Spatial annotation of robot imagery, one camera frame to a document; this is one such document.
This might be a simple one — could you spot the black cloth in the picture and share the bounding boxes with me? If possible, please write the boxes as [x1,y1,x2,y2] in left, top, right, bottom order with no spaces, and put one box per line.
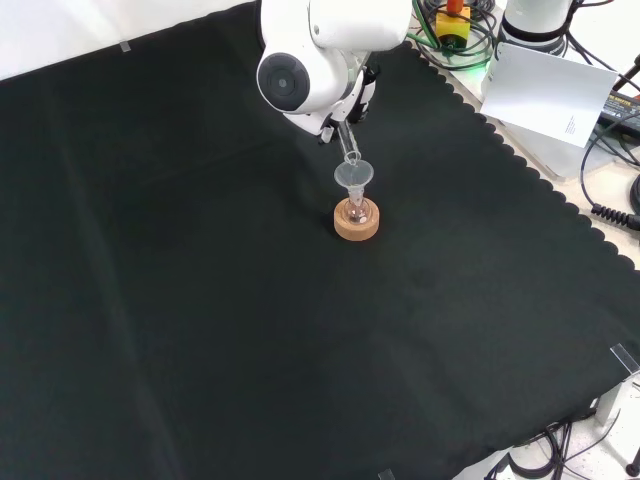
[0,0,640,480]

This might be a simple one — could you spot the black cable bundle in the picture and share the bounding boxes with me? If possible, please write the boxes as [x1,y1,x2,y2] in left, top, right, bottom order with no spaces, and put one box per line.
[480,408,640,480]

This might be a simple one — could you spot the pale board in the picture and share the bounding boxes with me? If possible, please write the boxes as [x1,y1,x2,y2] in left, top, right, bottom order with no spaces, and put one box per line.
[479,41,620,149]

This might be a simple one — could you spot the clear graduated cylinder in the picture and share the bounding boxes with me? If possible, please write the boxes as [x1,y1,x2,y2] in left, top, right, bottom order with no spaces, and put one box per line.
[335,118,363,168]

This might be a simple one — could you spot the clear plastic funnel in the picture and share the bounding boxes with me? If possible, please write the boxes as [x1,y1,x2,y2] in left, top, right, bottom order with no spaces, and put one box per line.
[333,159,376,202]

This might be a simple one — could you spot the black power adapter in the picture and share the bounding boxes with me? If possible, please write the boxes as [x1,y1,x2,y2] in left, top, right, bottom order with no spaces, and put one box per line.
[596,91,640,135]

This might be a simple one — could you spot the cork ring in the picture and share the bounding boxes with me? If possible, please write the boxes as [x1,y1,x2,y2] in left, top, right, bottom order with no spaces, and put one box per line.
[332,197,383,243]

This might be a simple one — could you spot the black coiled cable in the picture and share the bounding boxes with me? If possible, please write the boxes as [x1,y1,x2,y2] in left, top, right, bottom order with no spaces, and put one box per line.
[578,122,640,230]

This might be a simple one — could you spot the yellow stop button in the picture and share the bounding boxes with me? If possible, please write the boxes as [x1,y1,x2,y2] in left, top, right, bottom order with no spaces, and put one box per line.
[435,0,473,54]

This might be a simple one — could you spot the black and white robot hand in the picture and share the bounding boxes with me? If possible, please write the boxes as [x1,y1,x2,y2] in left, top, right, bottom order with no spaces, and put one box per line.
[283,53,383,146]

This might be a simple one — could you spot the green cable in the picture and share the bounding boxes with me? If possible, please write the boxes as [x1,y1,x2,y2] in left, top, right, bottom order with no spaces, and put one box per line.
[405,0,497,70]

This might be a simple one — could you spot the clear glass round-bottom flask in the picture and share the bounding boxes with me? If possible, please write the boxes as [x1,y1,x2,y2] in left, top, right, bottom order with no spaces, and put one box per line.
[343,186,373,224]

